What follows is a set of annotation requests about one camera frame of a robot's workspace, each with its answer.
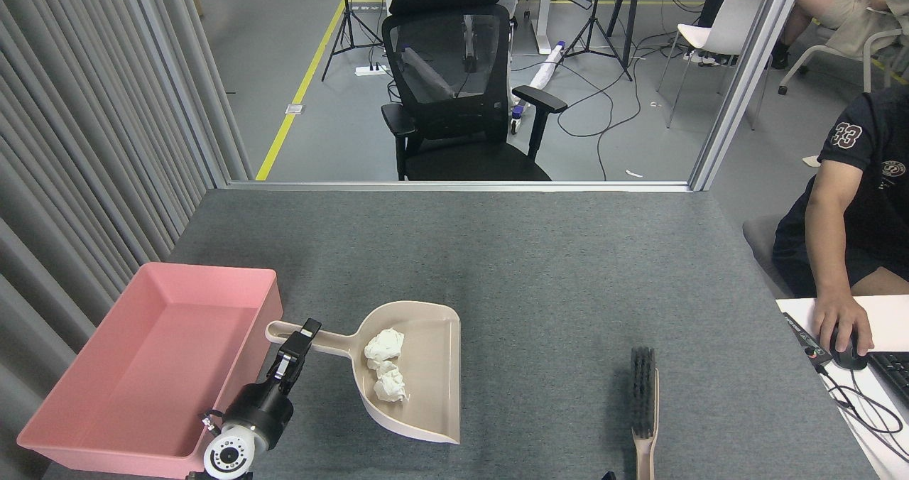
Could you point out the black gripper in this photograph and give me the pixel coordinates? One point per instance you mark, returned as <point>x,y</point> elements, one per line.
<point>259,409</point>

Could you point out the beige hand brush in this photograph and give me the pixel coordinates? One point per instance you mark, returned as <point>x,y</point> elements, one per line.
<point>643,395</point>

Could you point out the white paper ball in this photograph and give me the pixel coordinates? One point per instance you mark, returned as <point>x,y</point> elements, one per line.
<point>383,345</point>
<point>390,384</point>

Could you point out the beige plastic dustpan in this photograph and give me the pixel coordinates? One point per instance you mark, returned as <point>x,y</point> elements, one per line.
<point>426,395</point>

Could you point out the black computer mouse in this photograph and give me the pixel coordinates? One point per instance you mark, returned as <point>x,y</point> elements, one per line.
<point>851,361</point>

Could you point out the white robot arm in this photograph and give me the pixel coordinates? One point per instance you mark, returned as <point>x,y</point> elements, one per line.
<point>231,455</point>

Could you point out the person's right forearm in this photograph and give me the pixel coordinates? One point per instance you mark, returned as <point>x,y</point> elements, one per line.
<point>834,246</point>

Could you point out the pink plastic bin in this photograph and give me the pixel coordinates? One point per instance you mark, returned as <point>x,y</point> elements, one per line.
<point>142,366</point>

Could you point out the person's right hand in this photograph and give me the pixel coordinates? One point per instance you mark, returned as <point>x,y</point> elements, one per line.
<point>838,320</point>

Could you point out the black control box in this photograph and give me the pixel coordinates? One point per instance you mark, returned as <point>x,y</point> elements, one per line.
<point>802,334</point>

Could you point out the silver floor outlet plate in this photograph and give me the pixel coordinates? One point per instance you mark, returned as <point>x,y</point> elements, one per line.
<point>295,108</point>

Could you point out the grey upholstered chair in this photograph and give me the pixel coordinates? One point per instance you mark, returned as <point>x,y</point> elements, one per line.
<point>760,242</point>

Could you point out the black keyboard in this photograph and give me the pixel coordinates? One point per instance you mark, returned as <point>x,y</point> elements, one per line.
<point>891,377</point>

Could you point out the white power strip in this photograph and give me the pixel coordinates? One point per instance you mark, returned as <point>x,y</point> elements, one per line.
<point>371,70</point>

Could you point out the white desk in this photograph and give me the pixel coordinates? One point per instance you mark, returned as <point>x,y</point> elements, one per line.
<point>888,324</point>

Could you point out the black mesh office chair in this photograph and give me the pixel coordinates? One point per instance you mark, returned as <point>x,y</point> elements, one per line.
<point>461,61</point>

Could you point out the black tripod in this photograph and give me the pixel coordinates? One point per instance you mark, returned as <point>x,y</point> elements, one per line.
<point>630,18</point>
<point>347,11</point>

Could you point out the person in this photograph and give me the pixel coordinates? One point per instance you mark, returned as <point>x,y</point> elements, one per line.
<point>845,11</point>
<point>873,196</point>

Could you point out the white rolled sheet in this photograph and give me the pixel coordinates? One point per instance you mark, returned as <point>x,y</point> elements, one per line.
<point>547,68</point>

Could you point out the white stand on wheels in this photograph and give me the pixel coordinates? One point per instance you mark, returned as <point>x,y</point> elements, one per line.
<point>543,11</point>

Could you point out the white plastic chair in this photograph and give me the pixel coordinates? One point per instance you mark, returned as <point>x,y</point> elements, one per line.
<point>724,25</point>

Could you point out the silver aluminium post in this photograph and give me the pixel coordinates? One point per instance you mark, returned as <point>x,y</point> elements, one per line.
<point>746,75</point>

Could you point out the white frame armchair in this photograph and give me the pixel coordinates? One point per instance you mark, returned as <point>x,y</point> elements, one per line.
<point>868,68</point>

